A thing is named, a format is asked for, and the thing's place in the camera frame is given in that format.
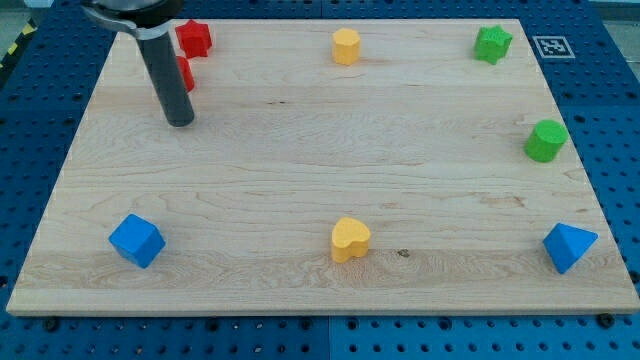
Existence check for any red cylinder block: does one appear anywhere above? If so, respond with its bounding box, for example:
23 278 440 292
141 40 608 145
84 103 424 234
176 56 195 92

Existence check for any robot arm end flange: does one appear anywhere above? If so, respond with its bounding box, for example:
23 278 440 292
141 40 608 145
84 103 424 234
80 0 184 40

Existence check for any red star block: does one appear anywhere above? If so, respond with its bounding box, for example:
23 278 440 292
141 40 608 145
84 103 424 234
175 20 213 59

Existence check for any green star block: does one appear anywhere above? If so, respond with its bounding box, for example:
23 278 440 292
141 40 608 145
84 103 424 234
473 25 513 65

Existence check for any wooden board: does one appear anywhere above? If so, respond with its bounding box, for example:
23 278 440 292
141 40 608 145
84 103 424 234
7 19 639 317

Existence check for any yellow heart block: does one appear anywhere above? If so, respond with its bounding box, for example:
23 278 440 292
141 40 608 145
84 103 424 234
331 217 371 263

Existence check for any yellow hexagon block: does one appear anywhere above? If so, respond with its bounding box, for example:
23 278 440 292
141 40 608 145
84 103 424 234
332 28 361 66

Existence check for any blue cube block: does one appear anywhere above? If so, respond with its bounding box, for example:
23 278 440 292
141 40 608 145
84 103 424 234
109 214 166 268

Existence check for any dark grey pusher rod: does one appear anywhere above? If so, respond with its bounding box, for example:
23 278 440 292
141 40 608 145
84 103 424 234
137 33 195 128

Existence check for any green cylinder block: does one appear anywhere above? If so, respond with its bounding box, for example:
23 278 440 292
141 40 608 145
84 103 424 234
524 119 569 163

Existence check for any blue triangle block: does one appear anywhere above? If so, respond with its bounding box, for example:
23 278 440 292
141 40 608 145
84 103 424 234
543 223 599 274

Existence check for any white fiducial marker tag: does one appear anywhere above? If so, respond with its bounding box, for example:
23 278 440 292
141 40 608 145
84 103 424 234
533 35 575 59

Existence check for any black bolt left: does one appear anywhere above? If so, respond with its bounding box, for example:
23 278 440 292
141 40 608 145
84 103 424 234
42 317 59 332

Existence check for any black bolt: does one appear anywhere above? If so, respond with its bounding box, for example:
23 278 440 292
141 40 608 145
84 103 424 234
596 313 616 329
42 317 59 332

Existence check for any black bolt right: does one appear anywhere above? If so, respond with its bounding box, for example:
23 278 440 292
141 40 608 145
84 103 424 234
596 313 616 329

